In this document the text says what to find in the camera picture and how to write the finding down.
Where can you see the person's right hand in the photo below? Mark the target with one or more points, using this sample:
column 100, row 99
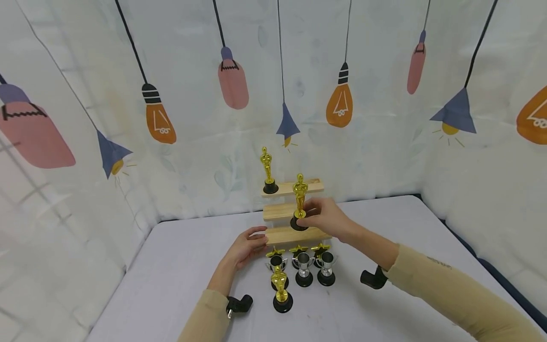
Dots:
column 331, row 221

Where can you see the person's left hand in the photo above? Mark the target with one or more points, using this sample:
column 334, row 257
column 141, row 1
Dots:
column 243, row 249

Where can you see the person's left index finger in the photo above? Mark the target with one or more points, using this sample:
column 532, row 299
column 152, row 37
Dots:
column 260, row 241

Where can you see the person's left fingers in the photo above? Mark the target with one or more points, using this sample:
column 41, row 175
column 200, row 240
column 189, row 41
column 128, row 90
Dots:
column 256, row 251

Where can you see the person's left thumb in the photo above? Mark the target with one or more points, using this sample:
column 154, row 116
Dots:
column 259, row 231

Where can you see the person's right thumb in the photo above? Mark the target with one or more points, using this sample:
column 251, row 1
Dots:
column 307, row 221

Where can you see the person's right index finger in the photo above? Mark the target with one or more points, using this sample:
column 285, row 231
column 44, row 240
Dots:
column 313, row 205

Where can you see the gold statuette trophy black base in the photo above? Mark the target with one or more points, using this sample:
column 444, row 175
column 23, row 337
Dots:
column 280, row 289
column 300, row 192
column 267, row 167

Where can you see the wooden three-tier display stand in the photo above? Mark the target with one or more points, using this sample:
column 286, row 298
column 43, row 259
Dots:
column 282, row 235

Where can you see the person's left forearm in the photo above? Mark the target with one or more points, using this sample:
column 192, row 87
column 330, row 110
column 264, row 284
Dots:
column 209, row 308

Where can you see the person's right forearm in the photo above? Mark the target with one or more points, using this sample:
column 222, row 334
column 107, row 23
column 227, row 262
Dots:
column 431, row 289

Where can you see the gold star trophy black base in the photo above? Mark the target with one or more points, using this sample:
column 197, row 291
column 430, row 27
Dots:
column 320, row 247
column 298, row 249
column 275, row 251

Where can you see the silver cup trophy black base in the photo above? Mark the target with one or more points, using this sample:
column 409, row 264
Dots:
column 275, row 261
column 327, row 263
column 303, row 266

